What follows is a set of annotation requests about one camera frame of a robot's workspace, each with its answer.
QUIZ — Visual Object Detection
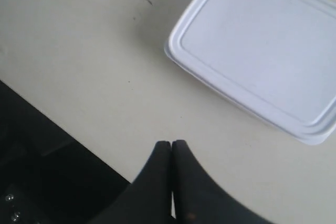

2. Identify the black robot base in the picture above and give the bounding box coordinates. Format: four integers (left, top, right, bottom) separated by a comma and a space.
1, 83, 129, 223

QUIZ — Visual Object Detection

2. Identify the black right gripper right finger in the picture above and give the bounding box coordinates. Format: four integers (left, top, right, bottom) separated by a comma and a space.
172, 140, 265, 223

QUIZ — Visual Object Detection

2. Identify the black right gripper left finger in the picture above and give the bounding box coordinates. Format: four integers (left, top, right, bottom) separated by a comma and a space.
89, 141, 174, 223

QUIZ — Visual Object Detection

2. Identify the white lidded plastic container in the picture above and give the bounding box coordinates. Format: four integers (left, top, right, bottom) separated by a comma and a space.
164, 0, 335, 145

